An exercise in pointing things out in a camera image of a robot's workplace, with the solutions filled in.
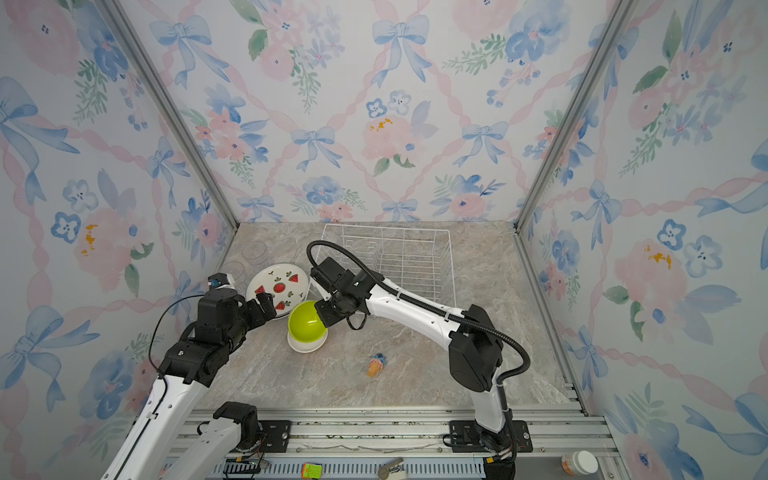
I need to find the clear glass cup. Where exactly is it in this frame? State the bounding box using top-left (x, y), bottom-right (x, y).
top-left (241, 241), bottom-right (268, 265)
top-left (221, 260), bottom-right (245, 283)

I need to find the green bowl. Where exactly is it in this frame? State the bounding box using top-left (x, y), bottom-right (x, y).
top-left (288, 301), bottom-right (327, 343)

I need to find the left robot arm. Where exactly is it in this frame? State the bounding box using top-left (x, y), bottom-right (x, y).
top-left (102, 286), bottom-right (276, 479)

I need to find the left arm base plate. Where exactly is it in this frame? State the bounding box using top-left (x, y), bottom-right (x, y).
top-left (229, 420), bottom-right (293, 454)

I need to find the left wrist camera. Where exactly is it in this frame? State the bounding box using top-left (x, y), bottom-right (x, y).
top-left (208, 272), bottom-right (236, 291)

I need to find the plate with fruit pattern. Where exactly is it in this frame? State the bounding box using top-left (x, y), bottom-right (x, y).
top-left (245, 263), bottom-right (310, 318)

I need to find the small ice cream toy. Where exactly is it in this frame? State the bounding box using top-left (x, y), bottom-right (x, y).
top-left (366, 353), bottom-right (387, 378)

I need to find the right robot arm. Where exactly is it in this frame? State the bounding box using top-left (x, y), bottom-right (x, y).
top-left (310, 257), bottom-right (512, 452)

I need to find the white lidded jar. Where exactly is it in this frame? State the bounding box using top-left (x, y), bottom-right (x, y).
top-left (561, 450), bottom-right (599, 476)

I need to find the orange bowl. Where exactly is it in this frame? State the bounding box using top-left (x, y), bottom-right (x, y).
top-left (287, 332), bottom-right (328, 354)

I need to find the black corrugated cable conduit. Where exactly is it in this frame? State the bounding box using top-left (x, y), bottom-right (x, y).
top-left (305, 240), bottom-right (532, 385)

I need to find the white wire dish rack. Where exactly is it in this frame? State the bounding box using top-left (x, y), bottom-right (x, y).
top-left (322, 224), bottom-right (456, 307)

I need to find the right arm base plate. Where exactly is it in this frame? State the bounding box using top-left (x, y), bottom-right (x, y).
top-left (443, 420), bottom-right (533, 455)

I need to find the rubiks cube toy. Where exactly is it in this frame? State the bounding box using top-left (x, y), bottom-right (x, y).
top-left (301, 463), bottom-right (323, 480)

